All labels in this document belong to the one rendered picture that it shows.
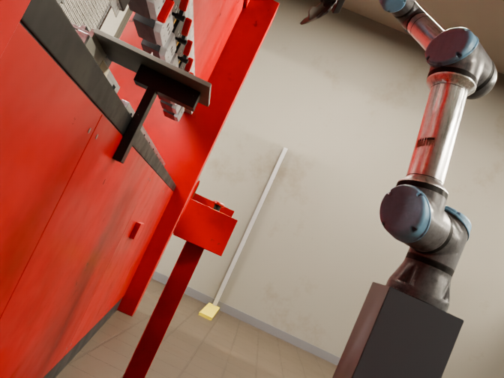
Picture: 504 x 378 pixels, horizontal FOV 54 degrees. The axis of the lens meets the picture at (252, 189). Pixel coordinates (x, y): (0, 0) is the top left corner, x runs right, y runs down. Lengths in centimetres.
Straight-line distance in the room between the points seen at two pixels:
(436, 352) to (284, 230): 397
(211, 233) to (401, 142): 408
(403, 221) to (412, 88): 451
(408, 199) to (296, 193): 404
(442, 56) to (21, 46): 98
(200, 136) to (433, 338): 239
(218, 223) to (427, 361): 69
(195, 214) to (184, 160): 180
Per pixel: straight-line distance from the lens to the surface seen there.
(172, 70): 107
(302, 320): 516
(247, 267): 510
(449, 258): 126
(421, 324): 121
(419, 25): 164
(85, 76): 74
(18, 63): 55
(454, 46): 130
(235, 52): 346
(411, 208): 113
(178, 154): 329
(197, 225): 150
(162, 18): 136
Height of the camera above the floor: 73
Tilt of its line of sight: 6 degrees up
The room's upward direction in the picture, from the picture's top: 25 degrees clockwise
